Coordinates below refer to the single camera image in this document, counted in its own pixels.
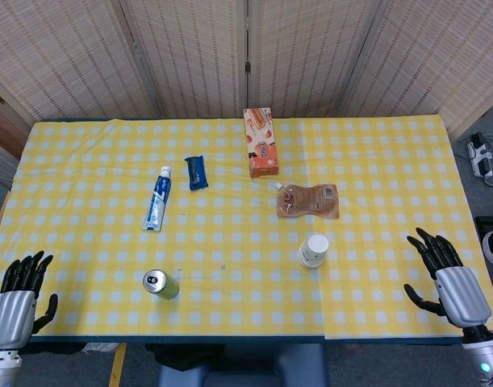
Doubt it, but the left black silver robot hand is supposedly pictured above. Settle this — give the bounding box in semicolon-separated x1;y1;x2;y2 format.
0;250;59;351

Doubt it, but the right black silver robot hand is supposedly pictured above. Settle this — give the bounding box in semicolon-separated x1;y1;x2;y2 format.
403;227;493;328

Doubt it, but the white power strip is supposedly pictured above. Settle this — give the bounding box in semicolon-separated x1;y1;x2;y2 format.
466;131;493;179

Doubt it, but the green drink can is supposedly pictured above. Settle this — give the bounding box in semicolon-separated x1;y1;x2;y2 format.
142;268;181;301

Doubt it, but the brown spouted drink pouch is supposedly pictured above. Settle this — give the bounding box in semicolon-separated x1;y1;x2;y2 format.
274;181;341;220

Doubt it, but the blue white toothpaste tube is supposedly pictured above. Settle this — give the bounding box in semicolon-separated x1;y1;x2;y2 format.
141;165;173;233

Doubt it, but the brown wooden side panel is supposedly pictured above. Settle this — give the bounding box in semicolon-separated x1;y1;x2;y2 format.
0;83;36;190

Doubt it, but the yellow white checked tablecloth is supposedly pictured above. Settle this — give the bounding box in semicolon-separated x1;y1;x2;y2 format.
0;115;493;340

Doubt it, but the woven folding screen panel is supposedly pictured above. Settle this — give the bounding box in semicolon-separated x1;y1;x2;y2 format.
119;0;248;120
342;0;493;140
0;0;157;122
248;0;382;119

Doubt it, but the dark blue snack wrapper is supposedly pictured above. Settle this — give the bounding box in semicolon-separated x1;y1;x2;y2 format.
184;155;210;192

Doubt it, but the orange snack box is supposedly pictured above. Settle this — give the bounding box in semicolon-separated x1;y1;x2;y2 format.
243;106;280;179

